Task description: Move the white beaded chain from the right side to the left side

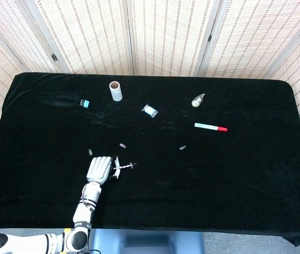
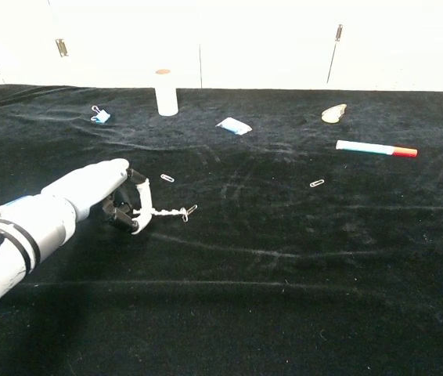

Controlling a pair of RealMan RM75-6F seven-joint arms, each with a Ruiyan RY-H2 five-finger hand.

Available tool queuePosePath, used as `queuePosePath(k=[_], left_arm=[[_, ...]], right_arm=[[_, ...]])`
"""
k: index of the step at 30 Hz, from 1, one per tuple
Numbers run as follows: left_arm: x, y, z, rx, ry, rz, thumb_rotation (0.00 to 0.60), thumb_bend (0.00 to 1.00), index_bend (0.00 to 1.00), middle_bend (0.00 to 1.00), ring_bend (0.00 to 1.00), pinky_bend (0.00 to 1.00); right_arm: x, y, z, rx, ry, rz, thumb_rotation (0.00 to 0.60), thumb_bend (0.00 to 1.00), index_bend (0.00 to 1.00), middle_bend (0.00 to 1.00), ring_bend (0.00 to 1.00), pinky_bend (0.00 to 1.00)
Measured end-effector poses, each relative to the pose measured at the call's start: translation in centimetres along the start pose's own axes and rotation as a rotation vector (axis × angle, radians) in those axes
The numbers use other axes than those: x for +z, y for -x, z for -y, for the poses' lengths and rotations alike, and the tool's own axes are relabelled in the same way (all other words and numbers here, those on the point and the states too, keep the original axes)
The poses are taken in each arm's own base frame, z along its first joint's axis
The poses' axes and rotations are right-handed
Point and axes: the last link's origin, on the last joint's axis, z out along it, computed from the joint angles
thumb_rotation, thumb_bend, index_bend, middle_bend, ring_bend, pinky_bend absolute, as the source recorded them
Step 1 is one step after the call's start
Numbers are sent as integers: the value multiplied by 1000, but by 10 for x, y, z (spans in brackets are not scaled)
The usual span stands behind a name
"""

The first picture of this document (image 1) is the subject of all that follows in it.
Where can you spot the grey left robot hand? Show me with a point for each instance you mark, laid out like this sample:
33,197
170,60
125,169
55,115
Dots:
98,169

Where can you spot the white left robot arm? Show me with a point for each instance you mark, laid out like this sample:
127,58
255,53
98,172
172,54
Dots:
86,203

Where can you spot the blue binder clip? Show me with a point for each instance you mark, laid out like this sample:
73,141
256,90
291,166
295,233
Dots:
86,103

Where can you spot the yellow floor tape strip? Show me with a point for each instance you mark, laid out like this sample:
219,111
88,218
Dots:
68,230

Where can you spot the white cardboard tube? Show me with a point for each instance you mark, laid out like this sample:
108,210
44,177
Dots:
116,94

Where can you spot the white blue wrapped eraser packet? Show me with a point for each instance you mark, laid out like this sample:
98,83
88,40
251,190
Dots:
150,110

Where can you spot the blue grey robot torso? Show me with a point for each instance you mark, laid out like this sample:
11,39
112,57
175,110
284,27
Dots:
150,243

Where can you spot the black velvet table cloth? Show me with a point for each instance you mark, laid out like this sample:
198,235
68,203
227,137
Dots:
192,185

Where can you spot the white marker with red cap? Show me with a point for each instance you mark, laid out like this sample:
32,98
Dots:
208,127

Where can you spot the metal screen hinge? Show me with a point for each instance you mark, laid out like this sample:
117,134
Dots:
53,57
210,37

